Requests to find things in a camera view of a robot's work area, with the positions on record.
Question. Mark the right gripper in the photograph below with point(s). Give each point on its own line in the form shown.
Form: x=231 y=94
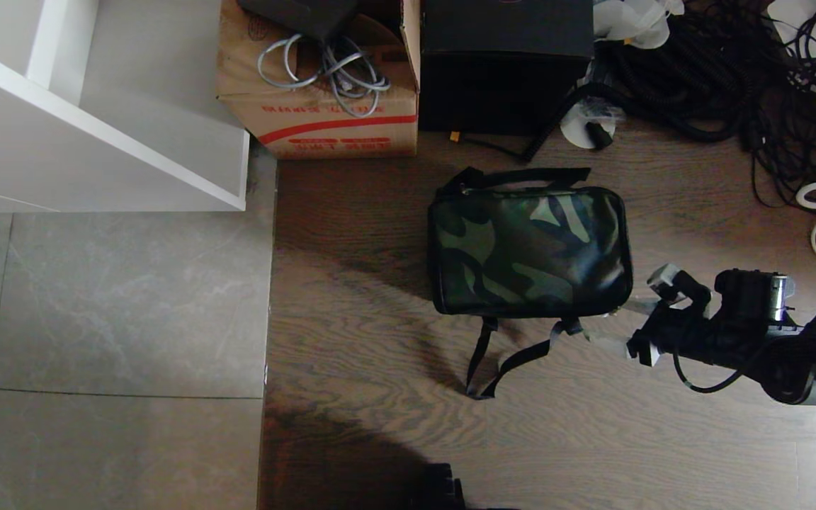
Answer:
x=698 y=336

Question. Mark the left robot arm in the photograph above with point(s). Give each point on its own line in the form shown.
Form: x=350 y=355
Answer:
x=443 y=489

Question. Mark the camouflage bag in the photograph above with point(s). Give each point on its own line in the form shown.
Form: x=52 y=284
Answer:
x=528 y=248

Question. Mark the white round disc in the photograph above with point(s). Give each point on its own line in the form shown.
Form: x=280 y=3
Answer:
x=587 y=126

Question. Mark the large black box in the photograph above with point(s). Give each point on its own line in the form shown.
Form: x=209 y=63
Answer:
x=503 y=64

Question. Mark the brown cardboard box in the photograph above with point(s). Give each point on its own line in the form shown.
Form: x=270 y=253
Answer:
x=323 y=124

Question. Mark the black pouch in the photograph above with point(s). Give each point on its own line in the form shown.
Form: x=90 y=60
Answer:
x=309 y=14

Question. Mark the white shelf unit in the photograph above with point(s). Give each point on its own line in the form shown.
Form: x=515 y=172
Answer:
x=61 y=120

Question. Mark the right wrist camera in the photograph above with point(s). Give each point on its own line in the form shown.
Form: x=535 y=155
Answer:
x=758 y=294

